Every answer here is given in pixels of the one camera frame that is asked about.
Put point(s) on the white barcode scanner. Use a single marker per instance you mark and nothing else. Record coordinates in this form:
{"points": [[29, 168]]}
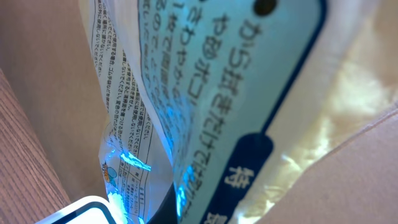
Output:
{"points": [[90, 209]]}

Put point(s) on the yellow snack bag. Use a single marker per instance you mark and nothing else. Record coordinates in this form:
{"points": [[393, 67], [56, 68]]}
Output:
{"points": [[216, 108]]}

